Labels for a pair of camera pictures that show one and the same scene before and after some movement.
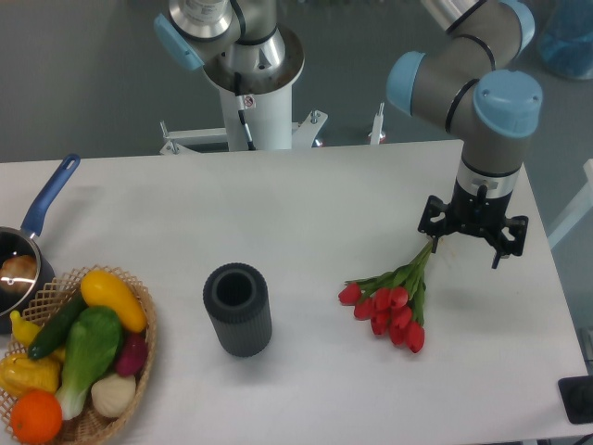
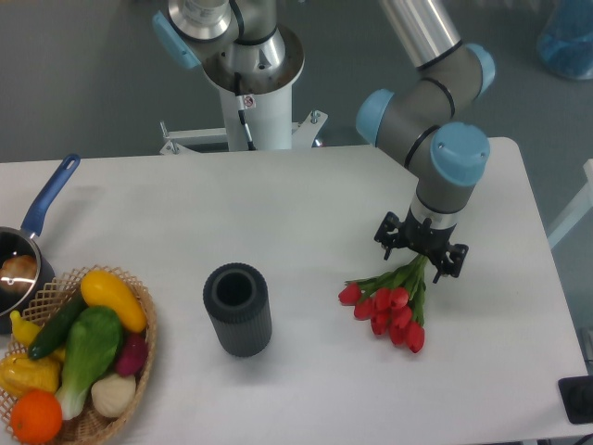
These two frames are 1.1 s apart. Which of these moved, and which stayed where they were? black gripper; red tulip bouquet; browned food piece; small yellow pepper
Moved: black gripper
Stayed: browned food piece; small yellow pepper; red tulip bouquet
